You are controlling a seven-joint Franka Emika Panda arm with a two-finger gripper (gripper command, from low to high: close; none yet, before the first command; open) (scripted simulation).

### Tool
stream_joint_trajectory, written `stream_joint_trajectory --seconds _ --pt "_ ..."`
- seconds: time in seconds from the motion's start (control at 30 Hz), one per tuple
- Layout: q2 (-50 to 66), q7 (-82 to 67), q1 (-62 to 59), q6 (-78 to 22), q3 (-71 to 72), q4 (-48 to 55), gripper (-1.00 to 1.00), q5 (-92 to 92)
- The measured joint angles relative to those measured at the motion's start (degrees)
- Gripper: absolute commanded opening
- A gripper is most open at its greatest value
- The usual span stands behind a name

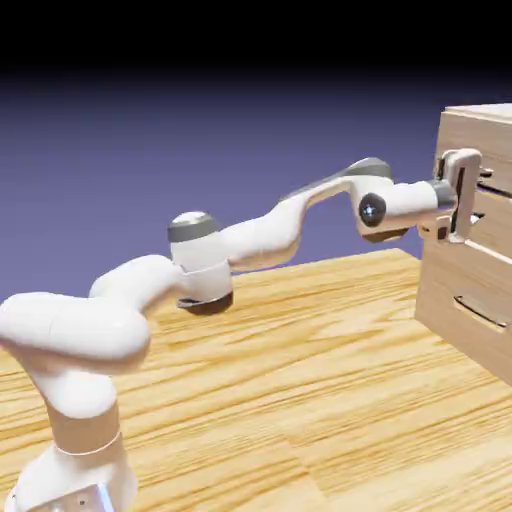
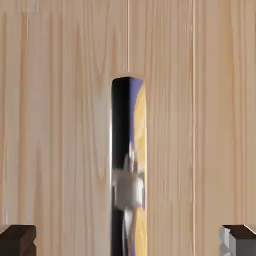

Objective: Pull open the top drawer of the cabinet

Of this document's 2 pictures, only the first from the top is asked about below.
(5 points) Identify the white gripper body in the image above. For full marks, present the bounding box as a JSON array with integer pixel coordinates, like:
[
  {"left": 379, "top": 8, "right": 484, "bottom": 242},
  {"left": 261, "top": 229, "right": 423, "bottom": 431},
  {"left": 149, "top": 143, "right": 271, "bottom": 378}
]
[{"left": 441, "top": 148, "right": 484, "bottom": 245}]

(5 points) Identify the dark curved drawer handle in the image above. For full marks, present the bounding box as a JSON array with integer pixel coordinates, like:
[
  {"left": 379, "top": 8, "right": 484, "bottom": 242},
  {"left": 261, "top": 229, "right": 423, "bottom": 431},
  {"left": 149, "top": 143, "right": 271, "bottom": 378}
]
[
  {"left": 434, "top": 157, "right": 512, "bottom": 200},
  {"left": 452, "top": 294, "right": 510, "bottom": 330}
]

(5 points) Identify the light wood drawer front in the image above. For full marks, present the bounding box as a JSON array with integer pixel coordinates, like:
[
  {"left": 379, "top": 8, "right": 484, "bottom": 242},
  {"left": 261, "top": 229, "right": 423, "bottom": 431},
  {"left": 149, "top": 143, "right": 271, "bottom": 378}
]
[
  {"left": 423, "top": 111, "right": 512, "bottom": 262},
  {"left": 414, "top": 235, "right": 512, "bottom": 388}
]

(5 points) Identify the light wood cabinet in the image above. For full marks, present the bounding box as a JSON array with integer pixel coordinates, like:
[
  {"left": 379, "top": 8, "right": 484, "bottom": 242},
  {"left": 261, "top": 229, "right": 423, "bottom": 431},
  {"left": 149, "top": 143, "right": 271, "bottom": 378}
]
[{"left": 414, "top": 102, "right": 512, "bottom": 388}]

